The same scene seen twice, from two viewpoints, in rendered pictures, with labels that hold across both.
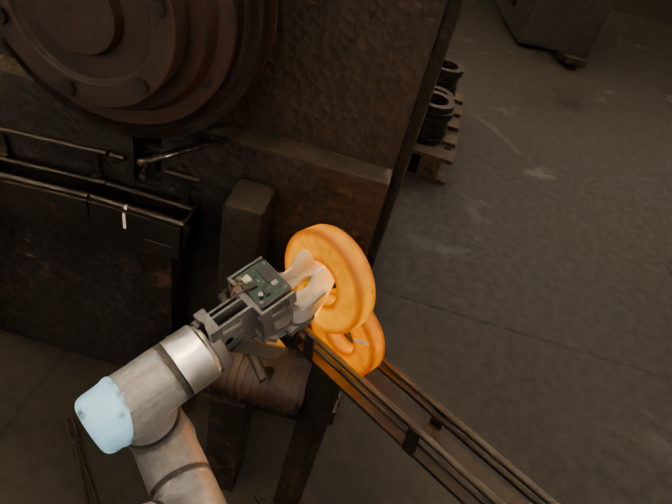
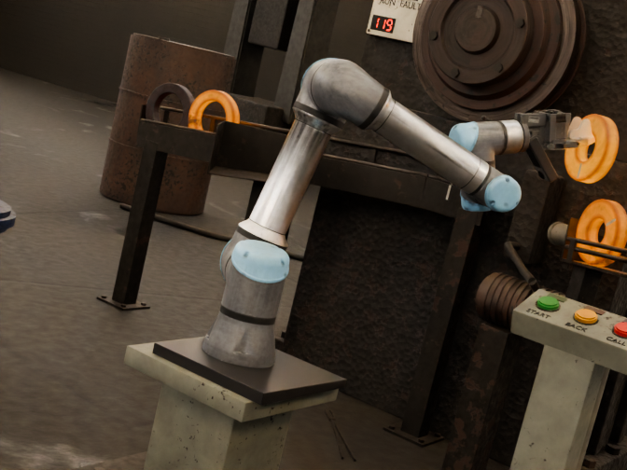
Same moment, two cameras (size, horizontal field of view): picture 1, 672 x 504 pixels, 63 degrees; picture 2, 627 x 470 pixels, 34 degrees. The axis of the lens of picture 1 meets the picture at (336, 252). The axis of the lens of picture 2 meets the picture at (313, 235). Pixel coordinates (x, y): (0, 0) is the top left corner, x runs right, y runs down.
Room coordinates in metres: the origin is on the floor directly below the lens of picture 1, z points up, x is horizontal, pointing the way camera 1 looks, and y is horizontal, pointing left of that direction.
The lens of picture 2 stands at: (-1.80, -0.75, 0.93)
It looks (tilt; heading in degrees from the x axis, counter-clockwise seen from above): 9 degrees down; 31
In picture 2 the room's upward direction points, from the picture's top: 13 degrees clockwise
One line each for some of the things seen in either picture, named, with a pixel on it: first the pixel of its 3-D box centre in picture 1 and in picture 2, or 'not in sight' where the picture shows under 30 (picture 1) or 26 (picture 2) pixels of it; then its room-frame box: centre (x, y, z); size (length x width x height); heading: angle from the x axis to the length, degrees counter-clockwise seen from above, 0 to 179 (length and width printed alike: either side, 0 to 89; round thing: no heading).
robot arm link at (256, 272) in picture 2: not in sight; (256, 277); (-0.07, 0.40, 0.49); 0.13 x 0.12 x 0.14; 43
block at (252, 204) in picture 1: (246, 240); (534, 216); (0.82, 0.18, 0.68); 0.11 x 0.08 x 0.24; 178
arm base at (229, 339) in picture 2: not in sight; (243, 332); (-0.07, 0.40, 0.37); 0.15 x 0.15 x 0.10
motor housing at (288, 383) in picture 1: (247, 422); (502, 383); (0.67, 0.09, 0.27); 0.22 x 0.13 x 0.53; 88
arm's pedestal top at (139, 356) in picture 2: not in sight; (233, 373); (-0.07, 0.40, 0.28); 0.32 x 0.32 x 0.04; 87
